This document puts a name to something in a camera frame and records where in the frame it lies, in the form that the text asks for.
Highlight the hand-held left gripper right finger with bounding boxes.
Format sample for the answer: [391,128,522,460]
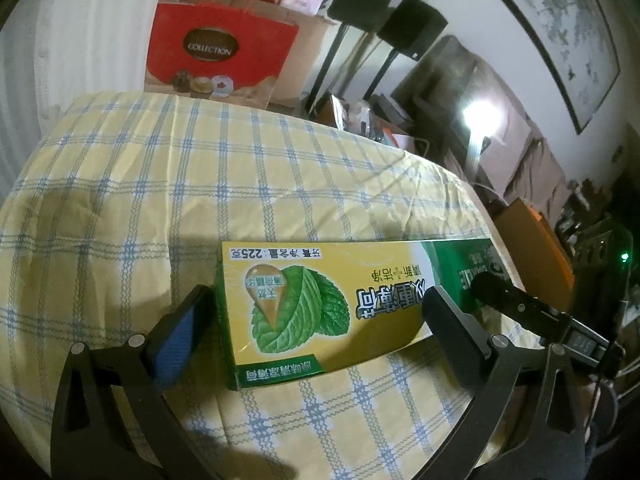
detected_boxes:
[422,285,586,480]

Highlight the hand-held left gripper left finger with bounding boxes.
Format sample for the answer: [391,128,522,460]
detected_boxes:
[50,284,216,480]

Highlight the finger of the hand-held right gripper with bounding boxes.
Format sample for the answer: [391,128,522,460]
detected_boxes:
[472,275,571,336]

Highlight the cardboard box with orange flaps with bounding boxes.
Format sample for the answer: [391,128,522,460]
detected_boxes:
[495,197,573,311]

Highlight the green toothpaste box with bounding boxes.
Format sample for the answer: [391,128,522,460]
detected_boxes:
[214,237,513,392]

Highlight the cluttered dark shelf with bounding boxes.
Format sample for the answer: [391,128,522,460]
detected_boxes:
[555,175,640,271]

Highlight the brown sofa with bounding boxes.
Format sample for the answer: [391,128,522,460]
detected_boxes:
[390,35,571,211]

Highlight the yellow plaid tablecloth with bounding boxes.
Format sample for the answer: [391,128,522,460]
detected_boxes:
[0,91,501,480]

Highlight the black lamp with bright light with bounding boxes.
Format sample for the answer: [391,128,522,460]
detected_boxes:
[450,100,501,136]

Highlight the open box of clutter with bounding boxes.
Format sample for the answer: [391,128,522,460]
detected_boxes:
[312,92,416,153]

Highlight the black speaker stand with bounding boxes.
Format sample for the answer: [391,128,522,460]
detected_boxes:
[305,25,351,116]
[362,47,401,101]

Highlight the red chocolate gift box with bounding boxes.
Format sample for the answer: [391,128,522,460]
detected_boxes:
[145,2,301,111]

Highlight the framed painting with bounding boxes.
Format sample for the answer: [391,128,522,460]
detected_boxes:
[479,0,621,135]

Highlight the brown cardboard box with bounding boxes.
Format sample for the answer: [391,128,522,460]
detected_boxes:
[270,10,341,108]

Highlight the white curtain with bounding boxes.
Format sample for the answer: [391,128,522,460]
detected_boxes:
[0,0,171,181]

